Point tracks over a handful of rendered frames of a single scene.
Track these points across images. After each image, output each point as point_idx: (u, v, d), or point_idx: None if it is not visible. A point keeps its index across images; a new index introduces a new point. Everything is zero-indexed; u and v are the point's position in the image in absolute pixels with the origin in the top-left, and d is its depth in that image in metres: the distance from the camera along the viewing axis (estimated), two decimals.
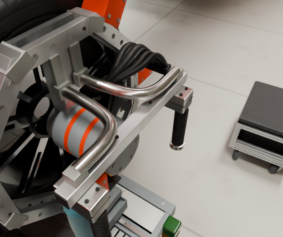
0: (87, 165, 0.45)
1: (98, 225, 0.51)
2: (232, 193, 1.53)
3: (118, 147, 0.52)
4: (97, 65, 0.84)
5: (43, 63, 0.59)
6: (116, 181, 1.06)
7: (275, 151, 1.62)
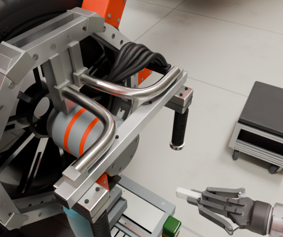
0: (87, 165, 0.45)
1: (98, 225, 0.51)
2: None
3: (118, 147, 0.52)
4: (97, 65, 0.84)
5: (43, 63, 0.59)
6: (116, 181, 1.06)
7: (275, 151, 1.62)
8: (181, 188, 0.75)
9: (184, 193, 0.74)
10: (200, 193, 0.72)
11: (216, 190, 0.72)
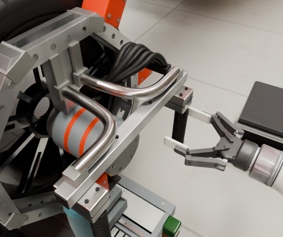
0: (87, 165, 0.45)
1: (98, 225, 0.51)
2: (232, 193, 1.53)
3: (118, 147, 0.52)
4: (97, 65, 0.84)
5: (43, 63, 0.59)
6: (116, 181, 1.06)
7: None
8: (168, 146, 0.73)
9: (196, 117, 0.80)
10: None
11: (195, 162, 0.68)
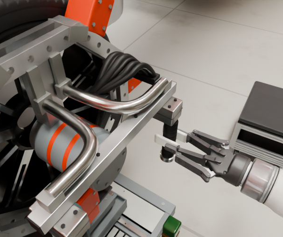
0: (63, 188, 0.42)
1: None
2: (232, 193, 1.53)
3: (99, 166, 0.49)
4: (84, 73, 0.81)
5: (22, 75, 0.56)
6: (107, 191, 1.03)
7: (275, 151, 1.62)
8: (159, 143, 0.73)
9: None
10: None
11: (185, 163, 0.68)
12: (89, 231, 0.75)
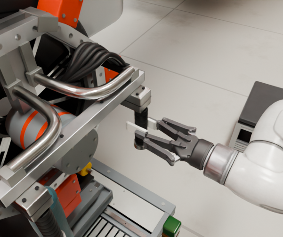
0: (22, 164, 0.45)
1: (41, 224, 0.51)
2: (232, 193, 1.53)
3: (62, 146, 0.52)
4: (62, 64, 0.84)
5: None
6: (88, 181, 1.06)
7: None
8: (130, 130, 0.76)
9: None
10: None
11: (153, 149, 0.71)
12: (65, 216, 0.79)
